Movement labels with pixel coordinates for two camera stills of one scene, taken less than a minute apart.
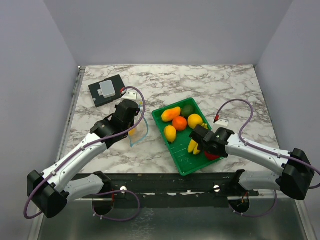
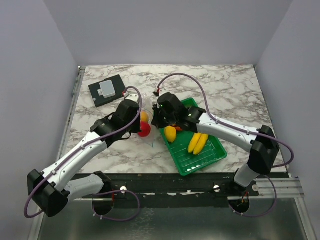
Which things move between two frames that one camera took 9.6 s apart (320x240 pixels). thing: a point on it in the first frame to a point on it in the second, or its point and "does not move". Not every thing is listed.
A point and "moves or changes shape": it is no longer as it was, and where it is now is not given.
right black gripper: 201,147 to 157,122
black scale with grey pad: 106,90 does not move
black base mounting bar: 171,190 does not move
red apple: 211,156 to 146,129
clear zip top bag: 140,131 moves or changes shape
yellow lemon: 170,133 does not move
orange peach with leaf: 132,132 moves or changes shape
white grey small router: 107,89 does not move
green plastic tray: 187,162 does not move
